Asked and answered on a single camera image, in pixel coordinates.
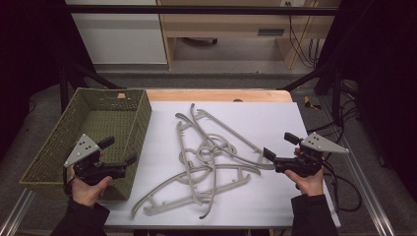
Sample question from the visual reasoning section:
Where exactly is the black horizontal frame bar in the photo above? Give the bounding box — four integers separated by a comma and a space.
64, 4, 339, 16

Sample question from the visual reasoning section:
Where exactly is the bundle of hanging cables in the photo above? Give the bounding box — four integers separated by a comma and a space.
284, 1, 327, 70

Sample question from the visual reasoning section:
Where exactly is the black diagonal frame strut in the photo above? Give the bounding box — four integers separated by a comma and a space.
58, 61, 126, 113
277, 61, 342, 93

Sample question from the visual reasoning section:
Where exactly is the white table mat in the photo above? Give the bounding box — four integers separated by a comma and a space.
104, 100, 342, 229

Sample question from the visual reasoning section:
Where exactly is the grey plastic hanger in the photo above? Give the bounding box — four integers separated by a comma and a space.
131, 148, 263, 219
175, 108, 275, 171
175, 103, 238, 220

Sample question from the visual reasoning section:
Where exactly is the aluminium rail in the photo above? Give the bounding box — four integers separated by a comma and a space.
0, 189, 36, 236
339, 137, 398, 236

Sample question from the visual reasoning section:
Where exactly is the green woven basket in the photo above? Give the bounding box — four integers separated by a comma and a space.
19, 87, 152, 202

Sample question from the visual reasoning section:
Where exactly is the light wooden desk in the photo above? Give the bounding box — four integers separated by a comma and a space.
156, 0, 342, 71

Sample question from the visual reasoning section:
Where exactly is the yellow and black tool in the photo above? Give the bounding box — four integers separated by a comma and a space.
303, 95, 323, 111

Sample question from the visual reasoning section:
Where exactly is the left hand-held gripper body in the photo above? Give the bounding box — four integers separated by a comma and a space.
63, 133, 129, 187

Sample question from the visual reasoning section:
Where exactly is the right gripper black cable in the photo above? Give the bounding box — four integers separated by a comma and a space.
323, 159, 364, 212

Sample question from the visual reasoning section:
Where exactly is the person's left hand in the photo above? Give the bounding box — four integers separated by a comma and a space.
70, 175, 115, 208

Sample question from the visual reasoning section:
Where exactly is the white cabinet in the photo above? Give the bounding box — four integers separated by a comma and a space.
64, 0, 168, 66

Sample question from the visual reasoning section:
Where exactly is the person's right hand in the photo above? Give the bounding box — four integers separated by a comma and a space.
283, 166, 327, 198

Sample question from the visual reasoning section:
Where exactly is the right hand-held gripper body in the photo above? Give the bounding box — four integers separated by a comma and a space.
273, 132, 350, 178

